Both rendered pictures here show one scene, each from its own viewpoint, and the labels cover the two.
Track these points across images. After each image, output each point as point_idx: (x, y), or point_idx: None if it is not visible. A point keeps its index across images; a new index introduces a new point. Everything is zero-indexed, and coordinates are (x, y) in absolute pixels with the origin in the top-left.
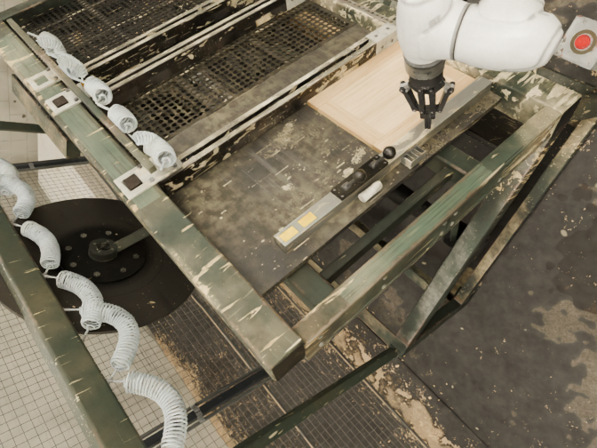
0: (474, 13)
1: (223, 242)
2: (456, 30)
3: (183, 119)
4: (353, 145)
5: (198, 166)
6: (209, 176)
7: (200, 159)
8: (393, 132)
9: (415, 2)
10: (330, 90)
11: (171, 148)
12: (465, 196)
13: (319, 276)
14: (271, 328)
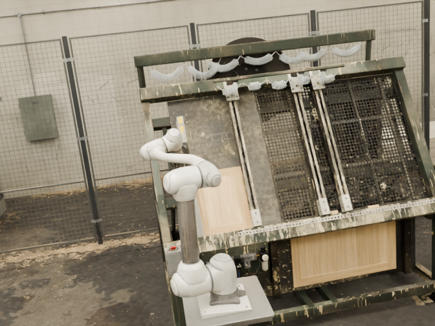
0: (160, 141)
1: (194, 103)
2: (161, 138)
3: (265, 118)
4: None
5: (229, 108)
6: (226, 112)
7: (230, 109)
8: None
9: (171, 129)
10: (240, 178)
11: (226, 94)
12: (154, 178)
13: (164, 125)
14: (149, 94)
